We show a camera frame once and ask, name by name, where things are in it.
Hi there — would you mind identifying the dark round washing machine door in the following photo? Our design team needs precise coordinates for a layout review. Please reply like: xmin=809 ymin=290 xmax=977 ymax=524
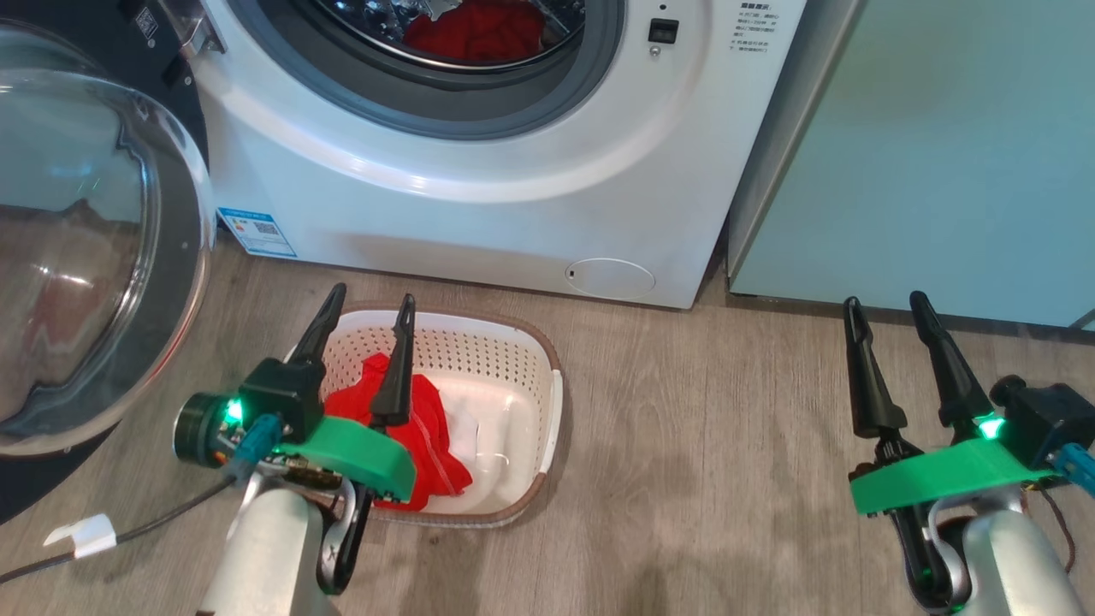
xmin=0 ymin=0 xmax=226 ymax=524

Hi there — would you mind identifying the blue energy label sticker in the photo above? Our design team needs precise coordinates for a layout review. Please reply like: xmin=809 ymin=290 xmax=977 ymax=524
xmin=216 ymin=206 xmax=299 ymax=260

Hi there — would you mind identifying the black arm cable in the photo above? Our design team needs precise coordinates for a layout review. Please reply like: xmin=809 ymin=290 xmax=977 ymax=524
xmin=1039 ymin=486 xmax=1081 ymax=577
xmin=0 ymin=475 xmax=242 ymax=588

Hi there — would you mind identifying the oval drain filter cover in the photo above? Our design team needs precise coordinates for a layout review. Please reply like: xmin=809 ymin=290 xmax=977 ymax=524
xmin=565 ymin=256 xmax=658 ymax=303

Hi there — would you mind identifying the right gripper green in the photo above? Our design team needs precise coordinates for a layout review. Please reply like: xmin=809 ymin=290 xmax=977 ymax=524
xmin=842 ymin=290 xmax=1058 ymax=548

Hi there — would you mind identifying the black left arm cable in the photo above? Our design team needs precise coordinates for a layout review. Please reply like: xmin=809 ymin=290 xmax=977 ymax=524
xmin=0 ymin=475 xmax=242 ymax=588

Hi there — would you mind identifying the red garment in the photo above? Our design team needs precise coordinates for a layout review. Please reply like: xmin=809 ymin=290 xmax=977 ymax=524
xmin=323 ymin=352 xmax=475 ymax=513
xmin=401 ymin=0 xmax=549 ymax=66

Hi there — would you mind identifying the steel washing drum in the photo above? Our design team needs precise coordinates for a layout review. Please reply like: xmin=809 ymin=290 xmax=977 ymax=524
xmin=311 ymin=0 xmax=593 ymax=71

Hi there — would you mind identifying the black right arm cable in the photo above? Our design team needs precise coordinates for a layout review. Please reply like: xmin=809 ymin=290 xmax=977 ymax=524
xmin=1039 ymin=486 xmax=1081 ymax=577

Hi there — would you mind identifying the white cable tag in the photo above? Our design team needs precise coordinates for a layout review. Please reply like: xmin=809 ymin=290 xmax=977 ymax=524
xmin=44 ymin=513 xmax=118 ymax=560

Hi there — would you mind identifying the pale green glass cabinet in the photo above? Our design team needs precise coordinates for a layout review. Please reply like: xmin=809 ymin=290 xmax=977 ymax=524
xmin=726 ymin=0 xmax=1095 ymax=331

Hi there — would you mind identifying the white perforated laundry basket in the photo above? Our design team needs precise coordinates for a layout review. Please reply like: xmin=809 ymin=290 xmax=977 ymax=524
xmin=281 ymin=301 xmax=566 ymax=528

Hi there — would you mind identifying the teal cable connector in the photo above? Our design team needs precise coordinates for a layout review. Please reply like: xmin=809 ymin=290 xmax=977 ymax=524
xmin=1050 ymin=442 xmax=1095 ymax=498
xmin=226 ymin=414 xmax=284 ymax=481

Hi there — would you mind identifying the grey rubber door seal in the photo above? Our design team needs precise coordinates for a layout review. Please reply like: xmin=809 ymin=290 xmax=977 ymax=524
xmin=226 ymin=0 xmax=630 ymax=143

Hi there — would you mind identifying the white washing machine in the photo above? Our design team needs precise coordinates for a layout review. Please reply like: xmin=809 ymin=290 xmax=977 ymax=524
xmin=184 ymin=0 xmax=810 ymax=311

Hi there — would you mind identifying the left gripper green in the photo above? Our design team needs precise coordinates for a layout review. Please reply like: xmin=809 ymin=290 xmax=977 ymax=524
xmin=274 ymin=282 xmax=418 ymax=506

